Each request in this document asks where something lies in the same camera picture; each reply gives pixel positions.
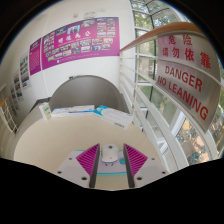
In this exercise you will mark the white stair railing wooden handrail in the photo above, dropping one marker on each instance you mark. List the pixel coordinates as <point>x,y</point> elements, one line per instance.
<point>8,116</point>

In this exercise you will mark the white wall-mounted device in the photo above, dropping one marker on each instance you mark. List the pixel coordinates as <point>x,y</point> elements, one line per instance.
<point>90,14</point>

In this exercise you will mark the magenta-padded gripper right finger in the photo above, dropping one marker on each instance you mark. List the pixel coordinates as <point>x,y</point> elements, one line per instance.
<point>136,163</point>

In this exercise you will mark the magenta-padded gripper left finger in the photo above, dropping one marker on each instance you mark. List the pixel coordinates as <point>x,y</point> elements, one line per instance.
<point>85,163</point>

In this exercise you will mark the white photo poster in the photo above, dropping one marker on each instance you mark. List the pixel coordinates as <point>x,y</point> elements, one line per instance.
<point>17,85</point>
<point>11,96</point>
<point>24,70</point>

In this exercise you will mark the white railing with wooden handrail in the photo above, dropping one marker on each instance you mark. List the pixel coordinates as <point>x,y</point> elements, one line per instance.
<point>146,110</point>

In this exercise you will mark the narrow magenta poster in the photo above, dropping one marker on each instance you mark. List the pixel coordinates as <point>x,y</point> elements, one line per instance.
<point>35,56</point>

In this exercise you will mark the flat white and teal box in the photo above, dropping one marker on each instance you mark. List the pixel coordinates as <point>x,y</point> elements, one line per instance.
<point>113,116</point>

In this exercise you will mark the white-framed glass window wall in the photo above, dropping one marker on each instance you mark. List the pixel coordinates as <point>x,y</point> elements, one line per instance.
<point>150,16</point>

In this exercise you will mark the white charger block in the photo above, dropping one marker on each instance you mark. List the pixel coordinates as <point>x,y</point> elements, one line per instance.
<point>110,153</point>

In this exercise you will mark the silver red-lettered warning sign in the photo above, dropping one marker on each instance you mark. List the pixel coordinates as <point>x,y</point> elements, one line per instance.
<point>186,80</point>

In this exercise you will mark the large magenta photo poster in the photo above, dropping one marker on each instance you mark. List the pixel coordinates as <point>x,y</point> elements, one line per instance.
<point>80,41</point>

